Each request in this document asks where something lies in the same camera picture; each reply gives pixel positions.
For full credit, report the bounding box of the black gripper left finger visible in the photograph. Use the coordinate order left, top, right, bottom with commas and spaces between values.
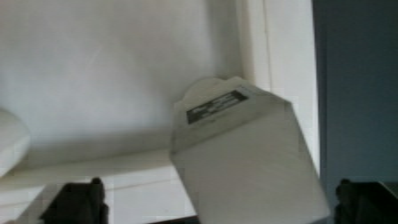
39, 178, 109, 224

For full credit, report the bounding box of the white L-shaped fence wall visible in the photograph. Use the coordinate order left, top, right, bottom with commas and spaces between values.
265, 0, 320, 167

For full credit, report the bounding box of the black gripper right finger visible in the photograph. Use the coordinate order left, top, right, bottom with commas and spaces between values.
334, 179, 398, 224

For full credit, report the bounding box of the white table leg with tag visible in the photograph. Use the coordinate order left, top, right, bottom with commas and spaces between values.
171, 77, 331, 224

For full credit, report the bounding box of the white square tabletop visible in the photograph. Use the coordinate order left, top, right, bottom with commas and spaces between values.
0, 0, 272, 224

